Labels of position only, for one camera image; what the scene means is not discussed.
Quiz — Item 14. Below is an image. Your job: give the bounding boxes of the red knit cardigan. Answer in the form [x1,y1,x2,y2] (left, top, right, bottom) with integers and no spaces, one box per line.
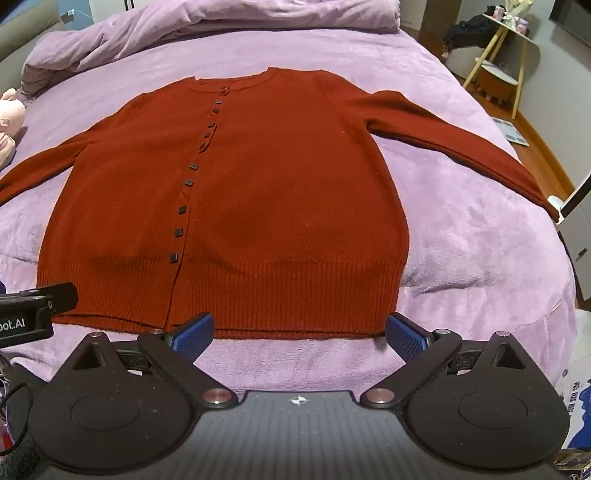
[1,68,546,339]

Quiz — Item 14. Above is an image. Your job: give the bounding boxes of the dark clothes pile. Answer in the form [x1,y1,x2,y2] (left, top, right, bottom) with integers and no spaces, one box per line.
[443,15,498,52]

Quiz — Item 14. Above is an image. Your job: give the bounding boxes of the white box with blue print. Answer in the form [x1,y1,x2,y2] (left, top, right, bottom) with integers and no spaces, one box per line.
[556,356,591,450]

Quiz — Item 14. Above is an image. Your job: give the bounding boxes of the pink plush pig toy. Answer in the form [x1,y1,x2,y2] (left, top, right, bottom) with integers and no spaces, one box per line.
[0,88,26,169]

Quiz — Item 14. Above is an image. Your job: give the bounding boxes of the round wooden stool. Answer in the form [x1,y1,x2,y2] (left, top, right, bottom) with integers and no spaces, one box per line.
[475,61,518,104]

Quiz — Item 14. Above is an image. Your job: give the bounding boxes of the grey sofa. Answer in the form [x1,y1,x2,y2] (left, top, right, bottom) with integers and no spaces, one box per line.
[0,1,65,93]

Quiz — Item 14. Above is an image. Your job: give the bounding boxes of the purple rumpled duvet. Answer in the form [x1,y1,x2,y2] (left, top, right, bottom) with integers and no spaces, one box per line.
[20,1,402,98]

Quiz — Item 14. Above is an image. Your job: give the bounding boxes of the yellow legged side table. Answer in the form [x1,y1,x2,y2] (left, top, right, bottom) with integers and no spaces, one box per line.
[463,14,535,119]

